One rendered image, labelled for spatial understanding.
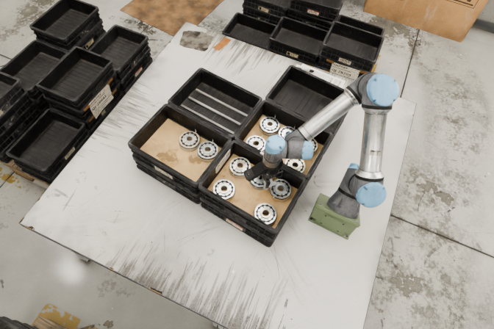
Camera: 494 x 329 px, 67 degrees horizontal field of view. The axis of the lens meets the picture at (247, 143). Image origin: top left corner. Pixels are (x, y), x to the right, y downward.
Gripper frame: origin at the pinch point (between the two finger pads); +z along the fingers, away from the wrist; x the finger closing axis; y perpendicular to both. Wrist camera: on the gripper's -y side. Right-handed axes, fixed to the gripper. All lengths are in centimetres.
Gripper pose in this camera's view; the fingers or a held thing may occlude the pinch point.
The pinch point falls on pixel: (262, 183)
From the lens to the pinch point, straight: 175.3
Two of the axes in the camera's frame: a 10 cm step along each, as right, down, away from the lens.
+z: -0.7, 5.4, 8.4
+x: -3.7, -8.0, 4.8
